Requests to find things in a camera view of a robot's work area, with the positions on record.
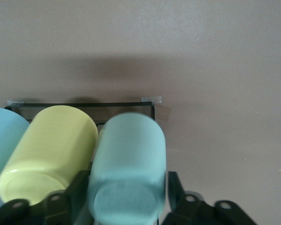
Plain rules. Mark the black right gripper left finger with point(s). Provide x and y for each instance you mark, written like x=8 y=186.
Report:
x=68 y=206

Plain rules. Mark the mint green cup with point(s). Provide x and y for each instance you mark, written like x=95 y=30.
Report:
x=128 y=164

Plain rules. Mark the light blue cup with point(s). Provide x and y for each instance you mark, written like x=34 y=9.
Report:
x=4 y=145

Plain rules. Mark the translucent brown tape piece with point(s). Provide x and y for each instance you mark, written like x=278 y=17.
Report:
x=163 y=113

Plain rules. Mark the clear tape piece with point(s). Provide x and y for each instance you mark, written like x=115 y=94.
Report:
x=15 y=102
x=151 y=99

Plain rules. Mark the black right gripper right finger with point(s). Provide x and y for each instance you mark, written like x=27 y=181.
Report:
x=189 y=213

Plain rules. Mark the yellow cup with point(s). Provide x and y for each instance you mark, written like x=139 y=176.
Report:
x=51 y=150

